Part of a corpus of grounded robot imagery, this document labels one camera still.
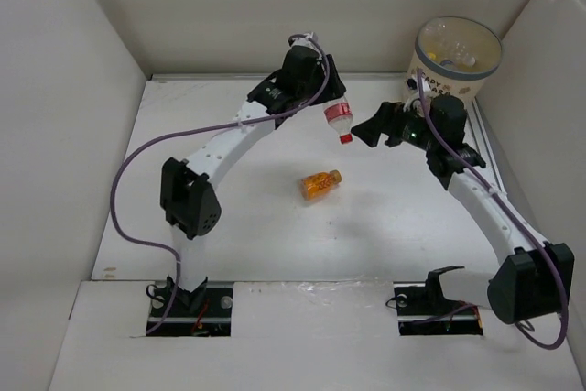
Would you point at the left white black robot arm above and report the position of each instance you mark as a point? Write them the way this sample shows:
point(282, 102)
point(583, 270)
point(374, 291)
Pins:
point(188, 187)

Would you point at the blue label bottle white cap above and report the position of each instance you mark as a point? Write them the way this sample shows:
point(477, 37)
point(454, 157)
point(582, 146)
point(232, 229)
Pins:
point(449, 64)

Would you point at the orange bottle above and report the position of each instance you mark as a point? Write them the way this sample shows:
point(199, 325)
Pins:
point(319, 184)

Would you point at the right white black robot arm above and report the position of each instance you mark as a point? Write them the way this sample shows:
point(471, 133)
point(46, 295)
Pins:
point(534, 276)

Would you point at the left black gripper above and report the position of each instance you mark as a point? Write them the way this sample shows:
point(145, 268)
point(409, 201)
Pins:
point(334, 87)

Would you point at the clear bottle red label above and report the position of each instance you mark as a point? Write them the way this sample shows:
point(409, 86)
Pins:
point(339, 117)

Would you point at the clear bottle yellow cap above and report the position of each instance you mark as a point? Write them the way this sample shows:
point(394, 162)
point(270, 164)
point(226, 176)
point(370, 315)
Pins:
point(434, 51)

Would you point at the large clear plastic bottle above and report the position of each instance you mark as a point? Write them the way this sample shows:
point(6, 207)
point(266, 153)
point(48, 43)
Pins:
point(446, 33)

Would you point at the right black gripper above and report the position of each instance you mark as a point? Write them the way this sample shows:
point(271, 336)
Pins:
point(386, 120)

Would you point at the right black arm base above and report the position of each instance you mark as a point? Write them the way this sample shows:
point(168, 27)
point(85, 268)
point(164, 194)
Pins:
point(422, 312)

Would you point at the cream capybara bin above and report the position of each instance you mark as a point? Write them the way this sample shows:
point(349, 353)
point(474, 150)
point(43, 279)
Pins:
point(463, 83)

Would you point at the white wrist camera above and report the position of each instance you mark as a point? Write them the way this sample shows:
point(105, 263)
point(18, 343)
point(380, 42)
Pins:
point(411, 94)
point(308, 40)

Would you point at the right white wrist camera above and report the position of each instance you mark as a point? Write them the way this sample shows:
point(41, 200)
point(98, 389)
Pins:
point(411, 94)

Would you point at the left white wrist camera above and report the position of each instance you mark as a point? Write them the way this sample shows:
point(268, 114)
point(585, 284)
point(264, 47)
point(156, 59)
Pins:
point(308, 40)

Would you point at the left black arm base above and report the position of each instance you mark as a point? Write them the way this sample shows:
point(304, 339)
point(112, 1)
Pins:
point(203, 312)

